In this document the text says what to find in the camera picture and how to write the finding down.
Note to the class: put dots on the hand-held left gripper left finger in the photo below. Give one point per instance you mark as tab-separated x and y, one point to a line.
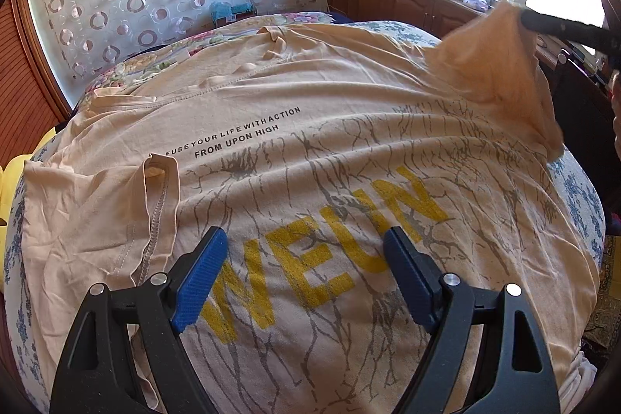
201	278

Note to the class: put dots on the teal box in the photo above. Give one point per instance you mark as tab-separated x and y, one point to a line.
232	12

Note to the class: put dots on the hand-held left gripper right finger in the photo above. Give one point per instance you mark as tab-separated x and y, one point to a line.
410	278

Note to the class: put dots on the wooden slatted wardrobe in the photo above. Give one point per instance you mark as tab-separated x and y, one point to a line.
24	103

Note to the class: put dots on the tissue pack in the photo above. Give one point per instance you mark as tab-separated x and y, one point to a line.
475	1

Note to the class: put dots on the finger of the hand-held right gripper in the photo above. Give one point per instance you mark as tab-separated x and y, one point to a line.
563	27

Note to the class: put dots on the floral blanket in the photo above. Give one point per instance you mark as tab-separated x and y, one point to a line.
577	191

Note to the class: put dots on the beige printed t-shirt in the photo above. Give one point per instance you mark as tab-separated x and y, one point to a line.
339	113

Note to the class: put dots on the yellow cloth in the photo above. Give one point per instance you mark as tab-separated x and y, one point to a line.
10	186

